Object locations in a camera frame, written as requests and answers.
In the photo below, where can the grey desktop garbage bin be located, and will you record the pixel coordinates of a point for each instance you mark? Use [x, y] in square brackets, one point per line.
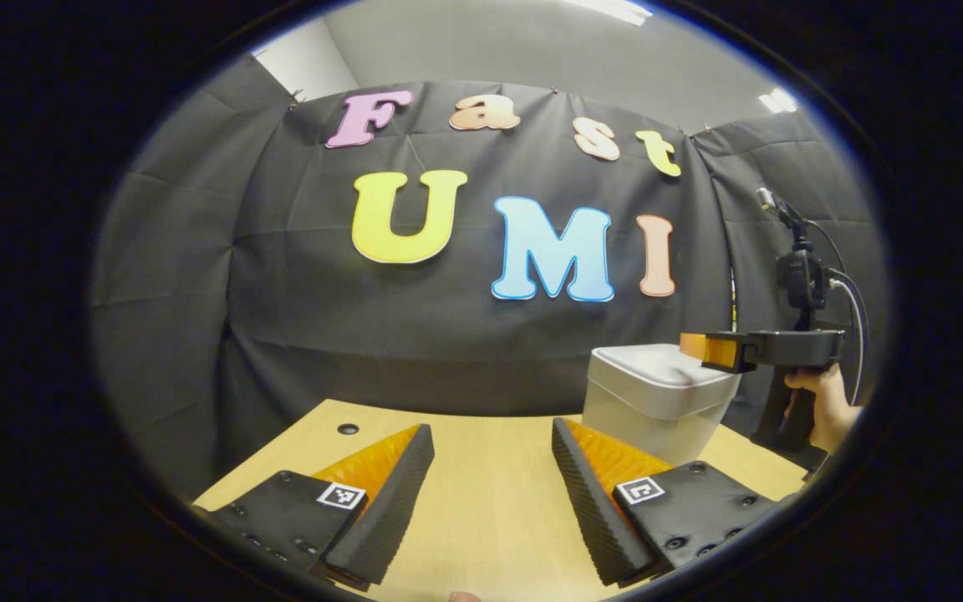
[649, 410]

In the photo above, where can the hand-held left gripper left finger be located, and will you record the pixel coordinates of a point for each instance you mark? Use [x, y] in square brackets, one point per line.
[389, 518]

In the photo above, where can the wooden desktop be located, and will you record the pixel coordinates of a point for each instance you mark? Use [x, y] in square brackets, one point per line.
[490, 468]

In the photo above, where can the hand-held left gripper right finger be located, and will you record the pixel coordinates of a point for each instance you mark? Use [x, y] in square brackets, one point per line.
[594, 510]

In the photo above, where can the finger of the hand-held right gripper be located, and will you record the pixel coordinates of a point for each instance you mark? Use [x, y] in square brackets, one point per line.
[715, 351]

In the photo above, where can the ceiling light panel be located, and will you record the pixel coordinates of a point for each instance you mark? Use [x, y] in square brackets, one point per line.
[777, 100]
[611, 10]

